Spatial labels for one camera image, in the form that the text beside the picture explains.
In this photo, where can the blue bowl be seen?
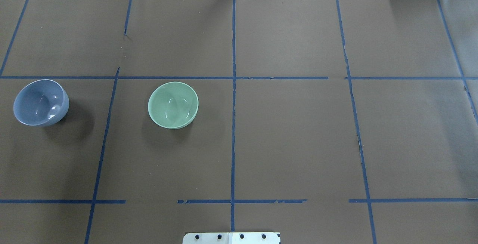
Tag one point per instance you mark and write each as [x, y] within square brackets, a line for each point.
[41, 103]

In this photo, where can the green bowl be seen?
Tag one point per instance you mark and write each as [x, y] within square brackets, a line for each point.
[173, 105]

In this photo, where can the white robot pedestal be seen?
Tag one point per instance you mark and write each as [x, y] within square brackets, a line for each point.
[232, 238]

